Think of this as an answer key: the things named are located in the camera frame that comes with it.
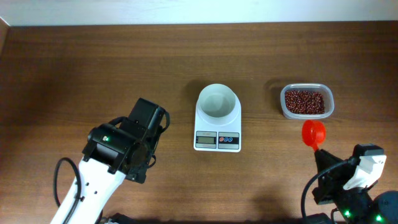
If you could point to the clear plastic container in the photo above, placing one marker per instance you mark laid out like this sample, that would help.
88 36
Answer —
323 89

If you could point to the red adzuki beans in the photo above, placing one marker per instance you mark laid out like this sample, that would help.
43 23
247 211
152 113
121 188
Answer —
304 102

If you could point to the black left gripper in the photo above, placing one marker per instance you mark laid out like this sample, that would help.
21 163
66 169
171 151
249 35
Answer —
140 175

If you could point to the white round bowl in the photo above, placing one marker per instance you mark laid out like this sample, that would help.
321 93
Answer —
216 100

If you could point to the orange measuring scoop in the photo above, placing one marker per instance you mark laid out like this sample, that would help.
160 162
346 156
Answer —
313 134

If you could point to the white digital kitchen scale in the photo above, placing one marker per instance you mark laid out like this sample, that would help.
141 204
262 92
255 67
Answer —
218 134

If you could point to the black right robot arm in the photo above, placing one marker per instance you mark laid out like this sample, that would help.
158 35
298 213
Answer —
357 206

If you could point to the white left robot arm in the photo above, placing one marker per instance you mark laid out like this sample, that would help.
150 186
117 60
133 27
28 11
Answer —
121 149

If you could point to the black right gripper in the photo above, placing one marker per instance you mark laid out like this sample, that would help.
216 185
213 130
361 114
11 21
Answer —
325 182

